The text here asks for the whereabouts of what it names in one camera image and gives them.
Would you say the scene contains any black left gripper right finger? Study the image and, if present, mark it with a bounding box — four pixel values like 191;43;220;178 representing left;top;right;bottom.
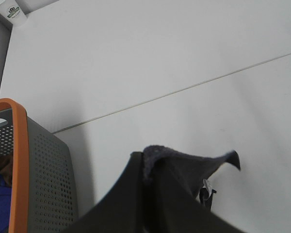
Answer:
145;167;242;233

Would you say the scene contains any dark navy towel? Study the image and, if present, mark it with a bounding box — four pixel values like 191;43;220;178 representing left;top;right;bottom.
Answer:
143;145;241;210

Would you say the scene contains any brown cloth in basket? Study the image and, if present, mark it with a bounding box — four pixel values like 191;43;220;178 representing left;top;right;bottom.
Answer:
0;156;13;187

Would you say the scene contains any grey perforated basket orange rim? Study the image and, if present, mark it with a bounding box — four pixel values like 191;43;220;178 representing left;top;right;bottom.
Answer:
0;98;78;233

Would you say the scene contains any white paper cup green logo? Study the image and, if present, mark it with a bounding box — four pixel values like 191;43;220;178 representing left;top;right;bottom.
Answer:
0;0;27;27

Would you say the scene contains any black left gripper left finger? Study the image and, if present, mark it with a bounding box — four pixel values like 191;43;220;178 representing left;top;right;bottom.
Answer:
63;152;144;233

